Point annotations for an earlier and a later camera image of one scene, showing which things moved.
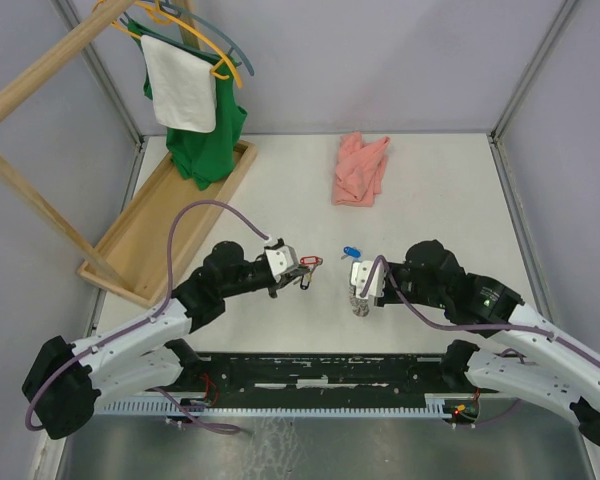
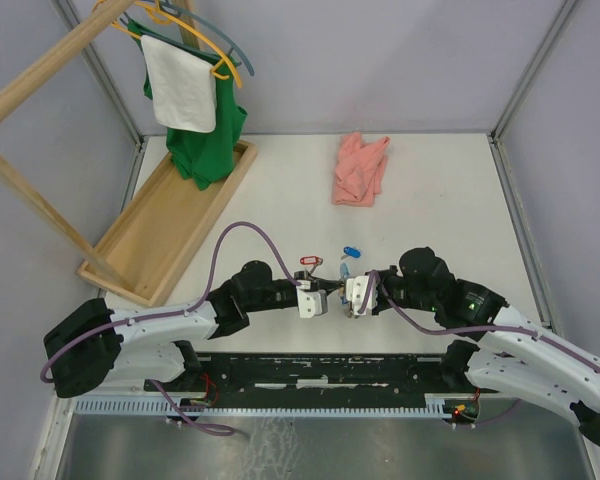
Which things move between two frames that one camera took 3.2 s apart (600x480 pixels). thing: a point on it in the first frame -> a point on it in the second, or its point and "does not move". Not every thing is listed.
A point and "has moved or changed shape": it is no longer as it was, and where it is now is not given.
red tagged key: x=311 y=260 does not move
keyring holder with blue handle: x=360 y=307 has moved or changed shape
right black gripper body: x=404 y=279 does not move
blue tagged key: x=351 y=251 does not move
